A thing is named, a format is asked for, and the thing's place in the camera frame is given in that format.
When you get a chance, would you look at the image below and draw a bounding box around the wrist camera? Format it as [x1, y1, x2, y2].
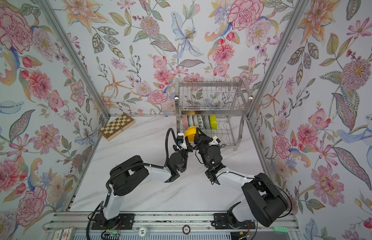
[209, 136, 221, 147]
[176, 133, 188, 150]

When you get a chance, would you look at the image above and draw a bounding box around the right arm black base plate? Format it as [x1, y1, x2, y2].
[211, 213, 256, 230]

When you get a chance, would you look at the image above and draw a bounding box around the lime green plastic bowl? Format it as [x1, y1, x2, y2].
[209, 115, 218, 130]

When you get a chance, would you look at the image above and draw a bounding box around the wooden chess board box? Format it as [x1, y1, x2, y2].
[99, 113, 135, 141]

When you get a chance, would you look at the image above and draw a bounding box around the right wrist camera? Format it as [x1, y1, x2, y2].
[209, 136, 221, 147]

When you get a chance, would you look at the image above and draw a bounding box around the pale green ceramic bowl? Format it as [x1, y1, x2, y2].
[188, 115, 195, 127]

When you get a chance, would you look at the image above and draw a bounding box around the green leaf pattern bowl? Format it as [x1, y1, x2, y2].
[197, 115, 205, 130]

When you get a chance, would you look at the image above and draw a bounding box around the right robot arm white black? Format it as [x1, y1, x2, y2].
[194, 128, 288, 227]

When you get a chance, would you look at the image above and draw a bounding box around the aluminium front rail frame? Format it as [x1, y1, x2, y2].
[43, 212, 303, 240]

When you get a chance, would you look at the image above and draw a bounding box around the dark blue floral bowl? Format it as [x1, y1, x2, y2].
[203, 115, 211, 130]

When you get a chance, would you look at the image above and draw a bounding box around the two-tier steel dish rack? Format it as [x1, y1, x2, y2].
[175, 79, 253, 151]

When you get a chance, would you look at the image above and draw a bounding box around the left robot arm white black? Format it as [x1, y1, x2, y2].
[101, 145, 193, 221]

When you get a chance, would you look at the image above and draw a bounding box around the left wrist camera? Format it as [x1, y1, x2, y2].
[176, 133, 188, 150]

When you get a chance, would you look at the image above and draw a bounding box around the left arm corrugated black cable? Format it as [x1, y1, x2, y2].
[85, 128, 178, 240]

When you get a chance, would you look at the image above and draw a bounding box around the orange yellow plastic bowl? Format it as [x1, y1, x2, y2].
[185, 126, 198, 143]

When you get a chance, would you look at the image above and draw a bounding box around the pink striped ceramic bowl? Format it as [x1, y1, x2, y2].
[193, 115, 199, 128]

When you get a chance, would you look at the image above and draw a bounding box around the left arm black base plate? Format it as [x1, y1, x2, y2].
[91, 213, 135, 230]

